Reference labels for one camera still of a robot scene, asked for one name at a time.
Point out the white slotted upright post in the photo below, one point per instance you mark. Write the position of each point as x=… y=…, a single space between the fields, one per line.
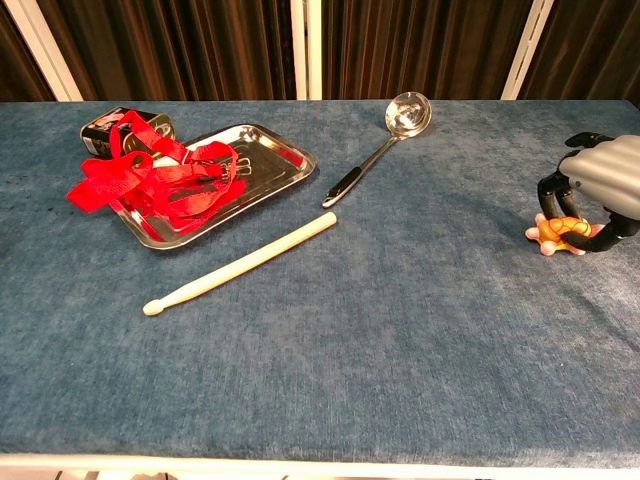
x=527 y=47
x=45 y=47
x=306 y=47

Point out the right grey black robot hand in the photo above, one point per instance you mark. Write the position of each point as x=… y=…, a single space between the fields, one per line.
x=605 y=170

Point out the dark brown curtain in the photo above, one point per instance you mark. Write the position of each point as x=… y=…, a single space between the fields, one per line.
x=175 y=45

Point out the stainless steel soup ladle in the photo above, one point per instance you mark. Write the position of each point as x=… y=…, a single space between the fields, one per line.
x=407 y=115

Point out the orange toy turtle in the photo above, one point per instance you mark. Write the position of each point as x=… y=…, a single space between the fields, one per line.
x=557 y=230

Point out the stainless steel rectangular tray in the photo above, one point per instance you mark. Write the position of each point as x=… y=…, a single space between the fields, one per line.
x=270 y=160

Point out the black rectangular tin can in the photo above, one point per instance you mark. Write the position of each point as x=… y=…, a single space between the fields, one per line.
x=102 y=135

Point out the metal binder clip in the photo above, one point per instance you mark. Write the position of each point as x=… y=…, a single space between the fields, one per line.
x=237 y=167

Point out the blue fabric tablecloth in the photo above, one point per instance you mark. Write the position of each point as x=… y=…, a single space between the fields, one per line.
x=350 y=325

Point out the cream wooden drumstick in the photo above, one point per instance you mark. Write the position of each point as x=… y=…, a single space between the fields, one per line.
x=240 y=265

